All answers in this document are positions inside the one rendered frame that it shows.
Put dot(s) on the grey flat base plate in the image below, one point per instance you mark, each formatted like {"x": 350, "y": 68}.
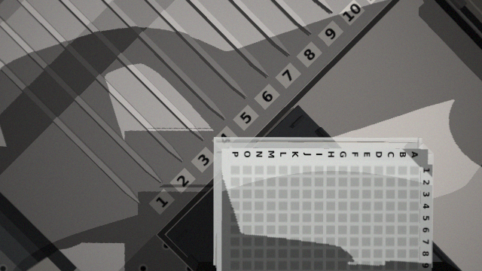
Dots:
{"x": 155, "y": 256}

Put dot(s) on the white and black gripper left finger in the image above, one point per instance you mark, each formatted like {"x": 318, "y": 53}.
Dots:
{"x": 205, "y": 266}

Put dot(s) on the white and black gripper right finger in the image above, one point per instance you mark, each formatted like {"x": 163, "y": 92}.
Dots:
{"x": 442, "y": 266}

